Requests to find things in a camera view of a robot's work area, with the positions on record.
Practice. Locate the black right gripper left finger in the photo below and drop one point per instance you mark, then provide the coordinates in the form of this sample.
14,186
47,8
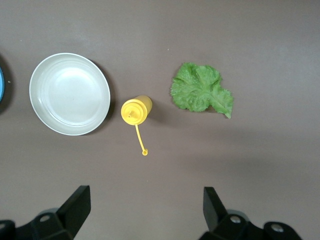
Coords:
77,207

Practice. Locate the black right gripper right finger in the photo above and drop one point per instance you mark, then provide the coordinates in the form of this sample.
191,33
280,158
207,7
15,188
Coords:
212,210

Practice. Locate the yellow squeeze bottle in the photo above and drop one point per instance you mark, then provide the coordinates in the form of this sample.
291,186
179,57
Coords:
136,110

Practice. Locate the green lettuce leaf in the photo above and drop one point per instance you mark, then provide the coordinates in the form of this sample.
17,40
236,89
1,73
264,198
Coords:
197,90

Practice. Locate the beige plate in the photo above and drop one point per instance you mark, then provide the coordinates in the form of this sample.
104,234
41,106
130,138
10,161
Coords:
70,93

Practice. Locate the blue plate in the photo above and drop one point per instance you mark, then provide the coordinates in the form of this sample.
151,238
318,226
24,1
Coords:
1,85

